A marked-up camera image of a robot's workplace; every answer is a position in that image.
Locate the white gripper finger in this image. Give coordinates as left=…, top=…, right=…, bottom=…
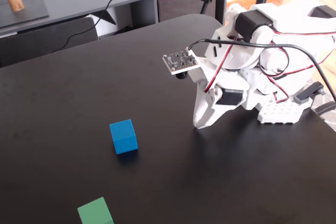
left=193, top=83, right=222, bottom=128
left=196, top=103, right=242, bottom=130

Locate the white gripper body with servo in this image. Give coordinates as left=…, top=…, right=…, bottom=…
left=198, top=62, right=250, bottom=106

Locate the green cube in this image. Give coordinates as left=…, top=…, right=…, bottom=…
left=77, top=197, right=115, bottom=224

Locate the blue cube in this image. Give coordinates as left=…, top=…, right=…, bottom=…
left=109, top=119, right=139, bottom=155

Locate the grey black table clamp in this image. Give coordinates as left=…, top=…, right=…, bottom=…
left=293, top=81, right=327, bottom=105

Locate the dark storage bin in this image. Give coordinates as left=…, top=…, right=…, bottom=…
left=157, top=0, right=224, bottom=23

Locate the black box beside shelf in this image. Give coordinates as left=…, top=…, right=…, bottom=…
left=0, top=16, right=99, bottom=68

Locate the red white black servo wire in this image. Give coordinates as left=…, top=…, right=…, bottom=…
left=205, top=43, right=234, bottom=94
left=259, top=47, right=290, bottom=78

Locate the black camera cable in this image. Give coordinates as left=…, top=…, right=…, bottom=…
left=187, top=39, right=336, bottom=94

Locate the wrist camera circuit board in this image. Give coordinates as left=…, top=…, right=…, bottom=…
left=162, top=49, right=208, bottom=84

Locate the black clamp handle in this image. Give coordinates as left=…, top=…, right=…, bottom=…
left=314, top=102, right=336, bottom=116

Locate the thin black cable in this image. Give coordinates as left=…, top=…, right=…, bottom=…
left=54, top=0, right=136, bottom=53

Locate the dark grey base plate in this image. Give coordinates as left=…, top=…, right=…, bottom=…
left=0, top=0, right=50, bottom=29

